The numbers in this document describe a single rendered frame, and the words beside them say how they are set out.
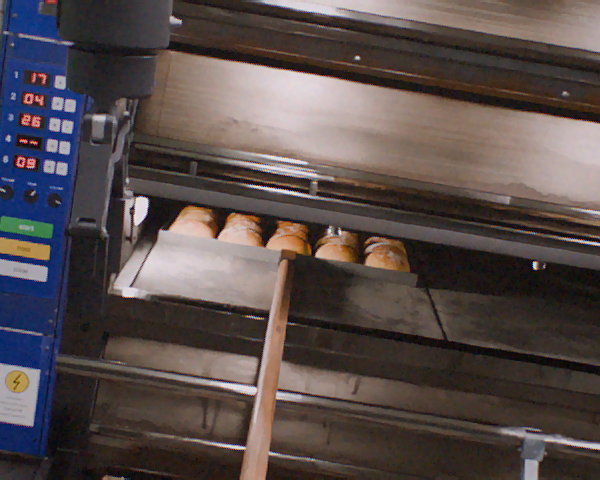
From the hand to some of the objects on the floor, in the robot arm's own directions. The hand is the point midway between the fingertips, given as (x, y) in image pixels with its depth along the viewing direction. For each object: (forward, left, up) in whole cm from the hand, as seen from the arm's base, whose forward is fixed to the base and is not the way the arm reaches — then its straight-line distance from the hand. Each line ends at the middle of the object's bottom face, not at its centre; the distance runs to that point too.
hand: (95, 279), depth 114 cm
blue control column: (-11, +206, -149) cm, 255 cm away
